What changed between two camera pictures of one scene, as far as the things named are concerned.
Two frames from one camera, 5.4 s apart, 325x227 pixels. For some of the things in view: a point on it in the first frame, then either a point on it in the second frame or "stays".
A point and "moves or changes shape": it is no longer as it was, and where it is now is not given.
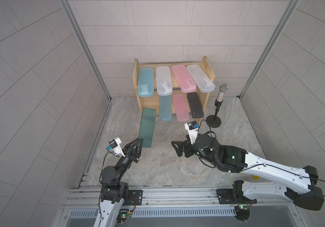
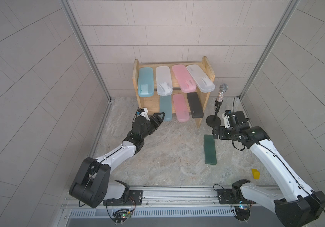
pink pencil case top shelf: x=185 y=82 stays
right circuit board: x=242 y=212 stays
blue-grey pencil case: x=166 y=109 stays
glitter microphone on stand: x=214 y=121 stays
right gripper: x=187 y=143 to x=220 y=133
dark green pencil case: x=147 y=126 moves or changes shape
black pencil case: x=194 y=105 stays
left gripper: x=131 y=155 to x=156 y=126
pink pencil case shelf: x=181 y=108 stays
